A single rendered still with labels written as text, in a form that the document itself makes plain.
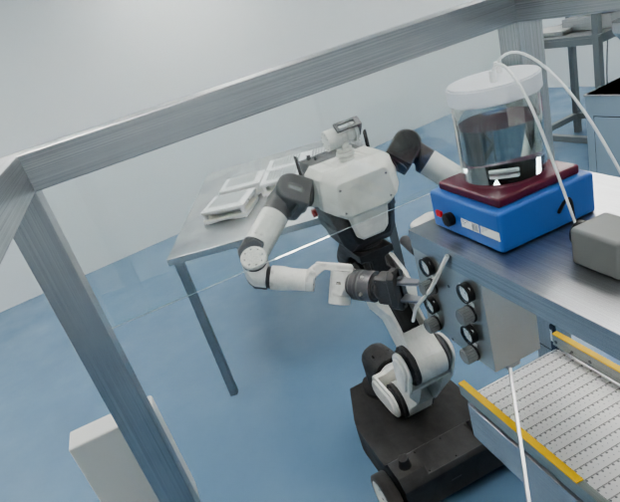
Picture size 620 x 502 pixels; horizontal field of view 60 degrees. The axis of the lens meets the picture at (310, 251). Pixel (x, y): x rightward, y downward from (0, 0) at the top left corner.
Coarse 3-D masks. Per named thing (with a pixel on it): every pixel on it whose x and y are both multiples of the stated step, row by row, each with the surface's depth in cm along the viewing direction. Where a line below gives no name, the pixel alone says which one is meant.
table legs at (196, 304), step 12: (396, 228) 253; (396, 240) 256; (396, 252) 258; (192, 300) 264; (204, 312) 270; (204, 324) 270; (216, 348) 276; (216, 360) 279; (228, 372) 283; (228, 384) 285
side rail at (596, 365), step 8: (552, 336) 130; (560, 344) 128; (568, 344) 125; (568, 352) 126; (576, 352) 124; (584, 360) 122; (592, 360) 119; (600, 368) 118; (608, 368) 116; (608, 376) 117; (616, 376) 114
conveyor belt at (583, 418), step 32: (544, 384) 121; (576, 384) 118; (608, 384) 116; (512, 416) 115; (544, 416) 113; (576, 416) 110; (608, 416) 108; (576, 448) 104; (608, 448) 102; (608, 480) 96
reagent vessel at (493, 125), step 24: (504, 72) 91; (528, 72) 86; (456, 96) 88; (480, 96) 84; (504, 96) 83; (528, 96) 85; (456, 120) 91; (480, 120) 87; (504, 120) 85; (528, 120) 86; (480, 144) 89; (504, 144) 87; (528, 144) 87; (480, 168) 91; (504, 168) 89; (528, 168) 89
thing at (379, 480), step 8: (376, 472) 195; (384, 472) 191; (376, 480) 189; (384, 480) 188; (376, 488) 198; (384, 488) 185; (392, 488) 185; (384, 496) 186; (392, 496) 183; (400, 496) 183
